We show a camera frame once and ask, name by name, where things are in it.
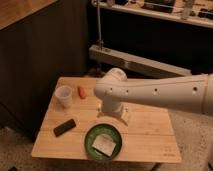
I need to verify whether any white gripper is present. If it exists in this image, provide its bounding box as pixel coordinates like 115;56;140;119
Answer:
101;101;123;117

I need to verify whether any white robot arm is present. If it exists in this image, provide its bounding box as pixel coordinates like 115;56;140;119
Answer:
94;68;213;116

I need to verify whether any white plastic bottle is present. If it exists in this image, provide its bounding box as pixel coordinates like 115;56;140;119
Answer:
97;105;130;121

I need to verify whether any green round plate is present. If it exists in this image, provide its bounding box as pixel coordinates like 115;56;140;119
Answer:
84;123;122;162

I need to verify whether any small orange carrot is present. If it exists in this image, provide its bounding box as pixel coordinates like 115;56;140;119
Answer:
78;86;86;99

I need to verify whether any white sponge block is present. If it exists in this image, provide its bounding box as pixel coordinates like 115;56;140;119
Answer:
92;134;116;156

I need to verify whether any wooden folding table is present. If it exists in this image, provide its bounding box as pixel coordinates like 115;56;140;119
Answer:
31;77;181;163

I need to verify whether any grey shelf beam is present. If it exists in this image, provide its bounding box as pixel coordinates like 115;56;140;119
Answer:
89;45;193;79

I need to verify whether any clear plastic cup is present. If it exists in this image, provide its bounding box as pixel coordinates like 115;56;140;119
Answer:
55;85;72;108

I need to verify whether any black rectangular bar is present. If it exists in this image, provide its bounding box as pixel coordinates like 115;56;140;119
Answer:
53;119;76;137

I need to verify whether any metal pole stand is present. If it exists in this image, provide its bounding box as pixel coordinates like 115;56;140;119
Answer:
96;0;103;50

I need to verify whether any dark wooden cabinet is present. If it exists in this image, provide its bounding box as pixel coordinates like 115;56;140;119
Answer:
0;0;88;140

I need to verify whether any upper cluttered shelf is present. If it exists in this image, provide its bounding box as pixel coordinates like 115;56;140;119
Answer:
91;0;213;29

